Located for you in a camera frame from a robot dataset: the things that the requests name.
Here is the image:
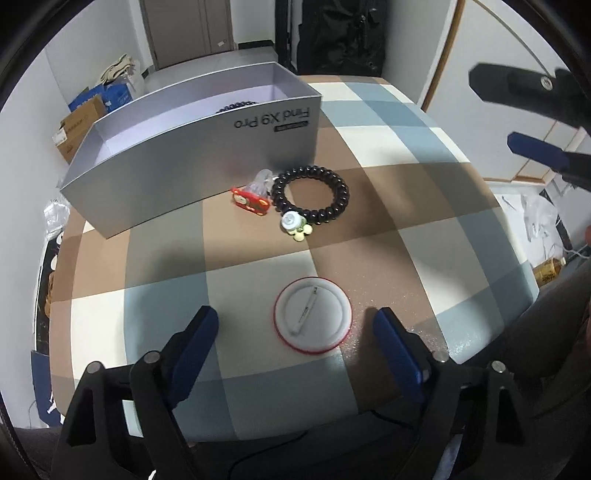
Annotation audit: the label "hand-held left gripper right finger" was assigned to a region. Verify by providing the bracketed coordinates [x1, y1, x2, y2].
[372, 307, 543, 480]

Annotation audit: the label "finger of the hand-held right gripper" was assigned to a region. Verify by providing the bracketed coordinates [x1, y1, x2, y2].
[468, 64, 591, 137]
[507, 132, 591, 191]

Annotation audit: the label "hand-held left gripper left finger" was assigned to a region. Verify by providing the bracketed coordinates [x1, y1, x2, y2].
[51, 305, 220, 480]

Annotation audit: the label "round white pin badge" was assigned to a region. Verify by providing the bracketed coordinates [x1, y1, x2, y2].
[274, 276, 354, 355]

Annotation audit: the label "red hair clip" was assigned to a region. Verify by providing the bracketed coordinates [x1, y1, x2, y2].
[231, 186, 271, 217]

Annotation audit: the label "white green charm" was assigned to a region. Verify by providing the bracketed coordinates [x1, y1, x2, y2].
[279, 210, 311, 237]

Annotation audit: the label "silver cardboard box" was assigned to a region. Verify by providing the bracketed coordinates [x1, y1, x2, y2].
[59, 61, 322, 240]

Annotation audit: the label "large black coil hair tie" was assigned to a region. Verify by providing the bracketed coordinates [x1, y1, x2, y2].
[271, 165, 350, 225]

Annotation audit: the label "clear plastic hair clip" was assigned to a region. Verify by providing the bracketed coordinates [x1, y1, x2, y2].
[247, 169, 278, 199]

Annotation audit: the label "small black coil hair tie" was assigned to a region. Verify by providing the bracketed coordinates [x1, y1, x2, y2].
[215, 99, 259, 114]

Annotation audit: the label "white cabinet wooden trim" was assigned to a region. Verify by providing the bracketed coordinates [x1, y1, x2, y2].
[416, 0, 591, 185]

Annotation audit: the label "crumpled white plastic bag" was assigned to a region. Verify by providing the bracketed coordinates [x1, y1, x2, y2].
[501, 191, 570, 264]

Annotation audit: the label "yellow drink bottle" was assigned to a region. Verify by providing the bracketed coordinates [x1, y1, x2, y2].
[533, 257, 568, 284]

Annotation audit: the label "dark blue paper bag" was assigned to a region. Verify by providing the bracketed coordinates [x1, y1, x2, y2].
[30, 351, 63, 428]

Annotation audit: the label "black floor mat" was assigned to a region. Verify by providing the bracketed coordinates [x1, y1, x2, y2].
[33, 240, 52, 354]

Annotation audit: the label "dark grey trousers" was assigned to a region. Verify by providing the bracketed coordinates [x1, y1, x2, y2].
[503, 258, 591, 416]

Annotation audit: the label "black backpack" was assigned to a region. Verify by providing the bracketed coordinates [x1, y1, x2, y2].
[295, 0, 386, 77]

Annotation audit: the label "clear plastic bag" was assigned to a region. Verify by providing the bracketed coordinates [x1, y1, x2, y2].
[44, 198, 70, 232]

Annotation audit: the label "black metal rack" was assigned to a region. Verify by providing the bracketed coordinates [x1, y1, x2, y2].
[274, 0, 296, 70]

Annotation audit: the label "brown cardboard box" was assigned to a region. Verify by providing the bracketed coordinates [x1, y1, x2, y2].
[52, 95, 109, 164]

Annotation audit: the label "beige tote bag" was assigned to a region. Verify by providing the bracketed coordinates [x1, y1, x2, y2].
[99, 54, 141, 86]

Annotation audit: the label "grey door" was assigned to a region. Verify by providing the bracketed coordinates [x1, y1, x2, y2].
[141, 0, 241, 72]

